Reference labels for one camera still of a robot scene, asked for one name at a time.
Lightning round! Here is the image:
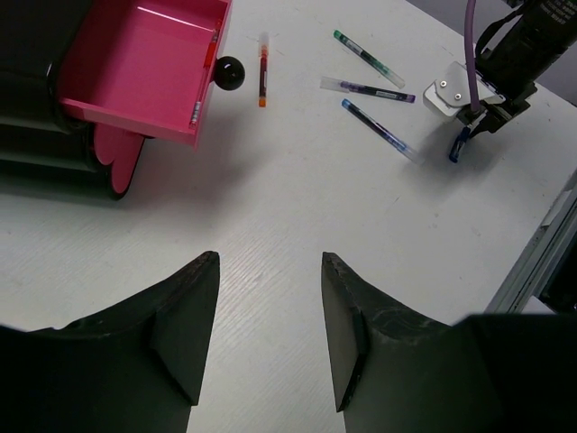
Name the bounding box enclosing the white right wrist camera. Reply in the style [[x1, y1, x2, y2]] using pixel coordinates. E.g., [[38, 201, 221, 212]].
[[423, 61, 505, 122]]

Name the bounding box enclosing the purple capped clear pen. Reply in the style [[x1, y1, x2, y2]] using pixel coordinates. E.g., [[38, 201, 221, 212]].
[[320, 77, 417, 104]]

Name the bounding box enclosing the black pink drawer organizer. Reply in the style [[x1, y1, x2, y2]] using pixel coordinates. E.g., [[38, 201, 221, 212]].
[[1, 1, 245, 198]]

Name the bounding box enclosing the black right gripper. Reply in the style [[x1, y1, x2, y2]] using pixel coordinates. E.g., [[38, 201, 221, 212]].
[[460, 0, 576, 135]]

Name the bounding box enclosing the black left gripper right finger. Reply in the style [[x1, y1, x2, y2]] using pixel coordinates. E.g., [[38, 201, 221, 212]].
[[321, 253, 576, 432]]

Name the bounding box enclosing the aluminium table edge rail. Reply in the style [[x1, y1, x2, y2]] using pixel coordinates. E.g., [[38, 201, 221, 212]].
[[485, 175, 576, 314]]

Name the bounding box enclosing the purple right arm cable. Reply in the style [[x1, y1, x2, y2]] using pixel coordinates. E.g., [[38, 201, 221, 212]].
[[463, 0, 482, 112]]

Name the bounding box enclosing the red gel pen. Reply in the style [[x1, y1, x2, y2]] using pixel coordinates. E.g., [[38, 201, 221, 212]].
[[188, 20, 223, 132]]

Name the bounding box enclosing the blue capped clear pen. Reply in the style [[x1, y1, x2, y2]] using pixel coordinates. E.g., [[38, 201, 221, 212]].
[[341, 98, 423, 164]]

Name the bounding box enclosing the orange capped dark pen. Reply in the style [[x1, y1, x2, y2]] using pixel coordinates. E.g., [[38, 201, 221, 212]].
[[258, 32, 270, 108]]

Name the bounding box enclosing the green capped clear pen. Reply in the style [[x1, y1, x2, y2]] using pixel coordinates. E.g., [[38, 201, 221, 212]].
[[333, 30, 405, 88]]

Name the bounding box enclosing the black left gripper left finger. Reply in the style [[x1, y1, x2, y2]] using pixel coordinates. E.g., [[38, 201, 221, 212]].
[[1, 251, 220, 432]]

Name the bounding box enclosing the blue ballpoint pen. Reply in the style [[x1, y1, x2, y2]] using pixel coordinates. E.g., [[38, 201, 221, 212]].
[[448, 126, 472, 163]]

